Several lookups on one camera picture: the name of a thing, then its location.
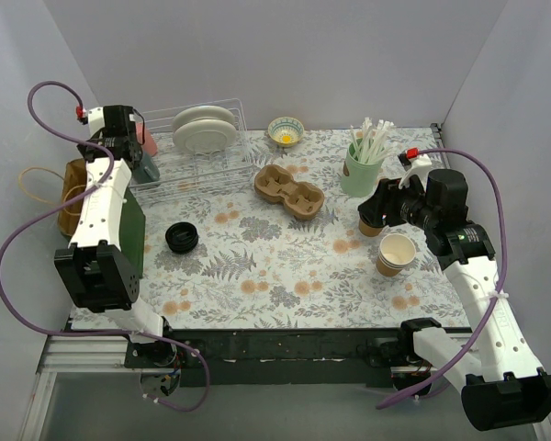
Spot brown paper coffee cup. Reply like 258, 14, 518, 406
358, 220, 382, 237

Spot green paper bag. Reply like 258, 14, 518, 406
17, 158, 147, 281

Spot cardboard cup carrier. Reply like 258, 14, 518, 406
253, 164, 325, 221

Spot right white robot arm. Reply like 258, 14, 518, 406
358, 169, 551, 431

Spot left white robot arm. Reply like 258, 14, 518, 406
54, 105, 177, 368

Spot pink cup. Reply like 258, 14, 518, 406
136, 123, 158, 156

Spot grey-green mug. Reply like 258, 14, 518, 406
132, 152, 160, 184

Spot green straw holder cup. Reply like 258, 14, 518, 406
341, 143, 383, 198

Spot stacked brown paper cups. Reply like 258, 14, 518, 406
376, 233, 416, 277

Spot front white plate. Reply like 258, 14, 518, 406
173, 119, 237, 153

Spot white plate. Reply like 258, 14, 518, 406
171, 105, 235, 131
173, 119, 237, 153

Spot rear white plate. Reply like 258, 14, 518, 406
171, 105, 235, 131

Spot stacked black lids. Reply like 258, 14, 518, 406
164, 221, 199, 254

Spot floral table mat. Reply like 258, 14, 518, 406
141, 130, 467, 329

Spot patterned small bowl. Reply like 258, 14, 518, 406
267, 117, 305, 148

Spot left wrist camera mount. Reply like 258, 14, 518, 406
75, 105, 106, 135

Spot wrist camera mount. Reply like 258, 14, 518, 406
75, 105, 106, 135
399, 148, 433, 189

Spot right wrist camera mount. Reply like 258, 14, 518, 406
399, 148, 433, 189

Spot white wire dish rack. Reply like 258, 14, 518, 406
131, 98, 253, 205

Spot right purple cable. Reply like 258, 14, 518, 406
376, 147, 506, 411

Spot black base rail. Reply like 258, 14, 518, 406
123, 326, 442, 390

